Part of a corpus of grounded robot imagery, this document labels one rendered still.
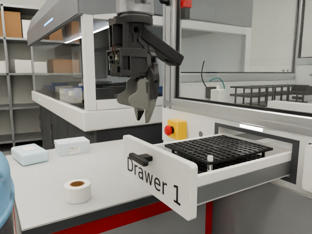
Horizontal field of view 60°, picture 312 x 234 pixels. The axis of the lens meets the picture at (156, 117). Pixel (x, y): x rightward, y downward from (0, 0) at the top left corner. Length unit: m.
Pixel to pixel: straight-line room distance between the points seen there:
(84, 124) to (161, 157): 0.86
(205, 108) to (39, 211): 0.60
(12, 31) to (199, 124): 3.61
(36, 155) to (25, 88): 3.67
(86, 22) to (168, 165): 0.98
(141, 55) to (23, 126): 4.32
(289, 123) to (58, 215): 0.61
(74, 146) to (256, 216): 0.73
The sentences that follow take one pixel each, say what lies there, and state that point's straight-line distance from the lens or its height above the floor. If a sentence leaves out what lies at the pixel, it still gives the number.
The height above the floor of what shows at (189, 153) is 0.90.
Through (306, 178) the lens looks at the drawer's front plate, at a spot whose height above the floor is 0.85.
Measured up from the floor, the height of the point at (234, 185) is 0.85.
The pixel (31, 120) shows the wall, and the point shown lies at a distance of 4.79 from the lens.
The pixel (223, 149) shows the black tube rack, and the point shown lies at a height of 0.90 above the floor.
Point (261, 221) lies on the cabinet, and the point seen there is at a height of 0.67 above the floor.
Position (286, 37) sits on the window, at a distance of 0.78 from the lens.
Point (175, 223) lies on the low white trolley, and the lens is 0.89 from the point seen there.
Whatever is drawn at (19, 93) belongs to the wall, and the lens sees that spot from 4.73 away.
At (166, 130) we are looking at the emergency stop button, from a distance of 1.03.
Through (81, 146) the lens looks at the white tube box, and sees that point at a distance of 1.17.
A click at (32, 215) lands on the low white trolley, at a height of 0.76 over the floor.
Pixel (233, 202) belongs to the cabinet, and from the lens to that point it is 0.94.
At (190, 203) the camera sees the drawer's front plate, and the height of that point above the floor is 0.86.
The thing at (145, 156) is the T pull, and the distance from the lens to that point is 0.60.
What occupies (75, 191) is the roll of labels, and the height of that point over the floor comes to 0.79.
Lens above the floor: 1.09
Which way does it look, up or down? 9 degrees down
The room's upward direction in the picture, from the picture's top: straight up
